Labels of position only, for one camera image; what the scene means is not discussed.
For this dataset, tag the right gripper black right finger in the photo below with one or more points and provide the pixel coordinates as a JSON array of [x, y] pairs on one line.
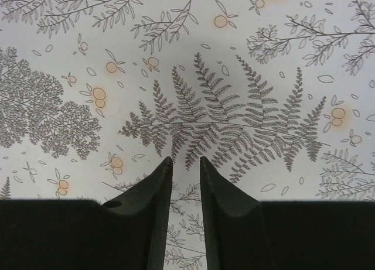
[[241, 232]]

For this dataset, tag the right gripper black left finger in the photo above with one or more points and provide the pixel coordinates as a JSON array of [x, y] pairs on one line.
[[126, 232]]

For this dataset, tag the floral table mat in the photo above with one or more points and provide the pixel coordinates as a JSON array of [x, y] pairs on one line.
[[277, 94]]

